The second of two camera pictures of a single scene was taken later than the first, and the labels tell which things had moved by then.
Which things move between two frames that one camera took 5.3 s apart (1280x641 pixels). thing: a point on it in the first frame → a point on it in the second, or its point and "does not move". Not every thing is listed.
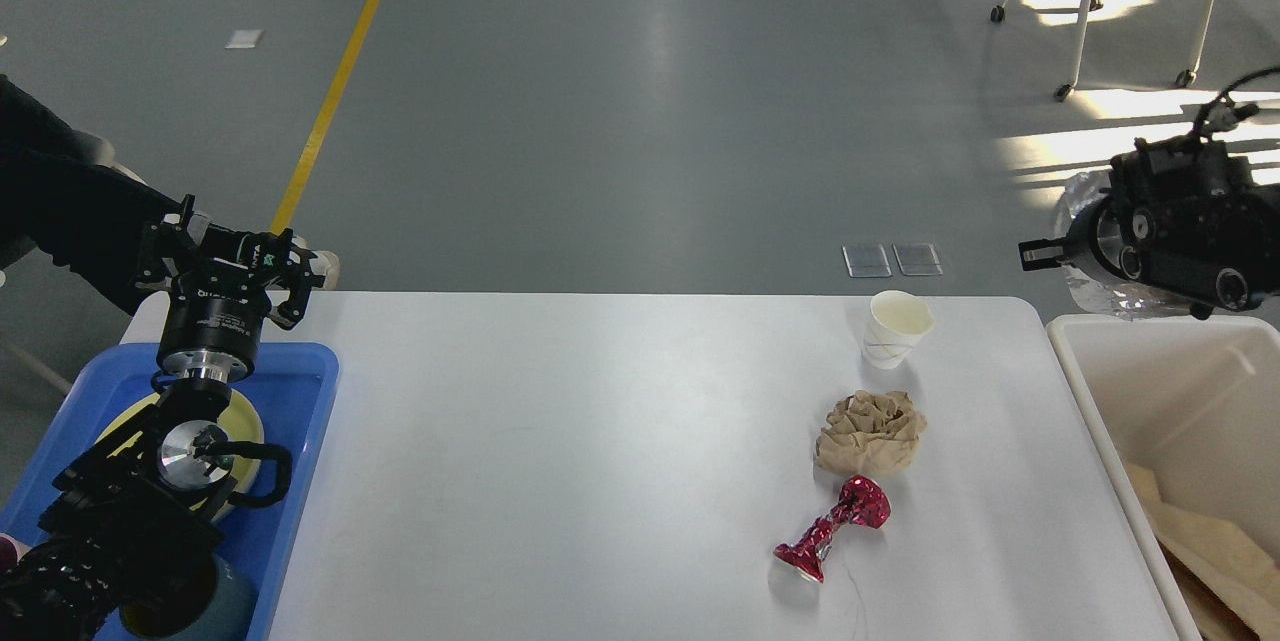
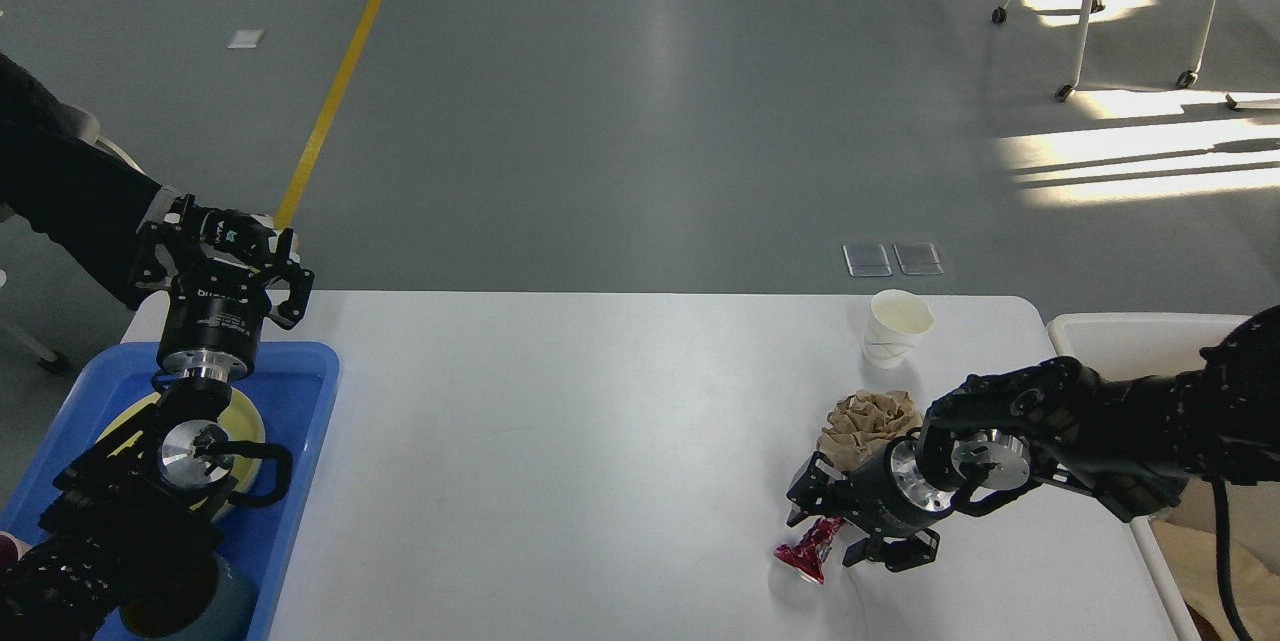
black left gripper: [212, 321] does not move
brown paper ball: [870, 434] does not move
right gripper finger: [1044, 253] → [819, 490]
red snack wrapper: [863, 501] does not move
